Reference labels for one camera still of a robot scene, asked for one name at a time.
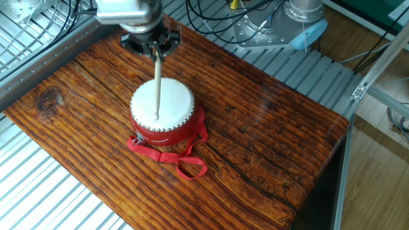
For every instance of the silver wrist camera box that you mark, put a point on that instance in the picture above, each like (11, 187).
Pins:
(121, 11)

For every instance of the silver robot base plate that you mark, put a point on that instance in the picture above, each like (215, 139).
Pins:
(255, 35)

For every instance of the brown wooden bench board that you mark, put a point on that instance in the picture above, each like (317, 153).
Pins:
(255, 127)

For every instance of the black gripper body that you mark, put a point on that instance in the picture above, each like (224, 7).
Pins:
(137, 41)

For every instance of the red drum white head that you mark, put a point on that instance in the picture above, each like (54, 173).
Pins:
(175, 102)

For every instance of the silver perforated metal plate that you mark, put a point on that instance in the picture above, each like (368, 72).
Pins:
(19, 11)

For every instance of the aluminium corner bracket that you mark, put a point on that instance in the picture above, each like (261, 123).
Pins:
(359, 92)

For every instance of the yellow connector plug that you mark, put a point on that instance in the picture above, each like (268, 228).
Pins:
(234, 4)

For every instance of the dark green surface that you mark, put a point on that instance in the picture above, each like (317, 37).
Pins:
(367, 8)

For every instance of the cream wooden drumstick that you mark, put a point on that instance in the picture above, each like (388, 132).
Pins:
(157, 89)

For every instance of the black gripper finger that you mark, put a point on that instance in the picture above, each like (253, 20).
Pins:
(163, 54)
(150, 52)

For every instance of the aluminium frame post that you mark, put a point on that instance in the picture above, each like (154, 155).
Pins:
(383, 60)

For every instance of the aluminium frame crossbar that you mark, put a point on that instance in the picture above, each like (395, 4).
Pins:
(390, 101)

